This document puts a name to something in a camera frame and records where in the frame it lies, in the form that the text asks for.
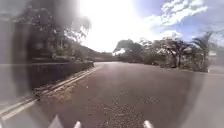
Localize robot's own part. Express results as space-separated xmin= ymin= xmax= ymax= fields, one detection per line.
xmin=73 ymin=120 xmax=82 ymax=128
xmin=143 ymin=120 xmax=155 ymax=128

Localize dark low roadside wall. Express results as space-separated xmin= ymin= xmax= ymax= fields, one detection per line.
xmin=13 ymin=61 xmax=95 ymax=89

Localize row of roadside trees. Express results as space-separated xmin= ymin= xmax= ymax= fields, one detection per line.
xmin=113 ymin=31 xmax=214 ymax=73

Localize large dark trees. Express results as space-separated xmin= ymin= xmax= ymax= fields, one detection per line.
xmin=9 ymin=6 xmax=92 ymax=63

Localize grey asphalt road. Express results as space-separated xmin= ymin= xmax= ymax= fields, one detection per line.
xmin=9 ymin=61 xmax=224 ymax=128

